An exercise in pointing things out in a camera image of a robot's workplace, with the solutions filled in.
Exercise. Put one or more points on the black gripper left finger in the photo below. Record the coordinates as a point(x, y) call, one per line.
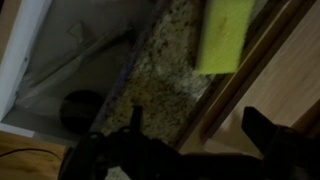
point(137, 118)

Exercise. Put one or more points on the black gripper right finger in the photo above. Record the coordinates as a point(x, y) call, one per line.
point(261, 131)

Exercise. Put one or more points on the yellow-green sponge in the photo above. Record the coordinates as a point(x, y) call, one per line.
point(223, 36)

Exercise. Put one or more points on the open wooden drawer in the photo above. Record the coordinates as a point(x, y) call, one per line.
point(20, 50)

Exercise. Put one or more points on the large wooden cutting board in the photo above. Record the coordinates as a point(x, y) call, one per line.
point(233, 83)

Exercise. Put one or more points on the black round object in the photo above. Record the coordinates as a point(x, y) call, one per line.
point(81, 111)

